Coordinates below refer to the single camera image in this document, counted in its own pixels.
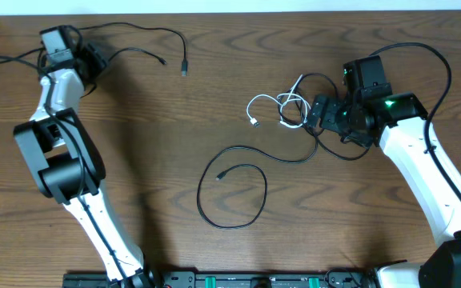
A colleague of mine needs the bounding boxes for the long black cable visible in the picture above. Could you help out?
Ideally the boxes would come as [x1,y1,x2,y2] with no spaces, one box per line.
[76,22,189,77]

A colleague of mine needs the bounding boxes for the short black usb cable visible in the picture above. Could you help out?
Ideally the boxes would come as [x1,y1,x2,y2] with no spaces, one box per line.
[196,71,372,230]

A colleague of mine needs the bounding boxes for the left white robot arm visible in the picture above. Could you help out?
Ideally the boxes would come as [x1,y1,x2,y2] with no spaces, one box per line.
[14,26,164,287]

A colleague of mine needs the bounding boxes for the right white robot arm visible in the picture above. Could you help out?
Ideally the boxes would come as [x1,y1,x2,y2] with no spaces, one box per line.
[307,55,461,287]

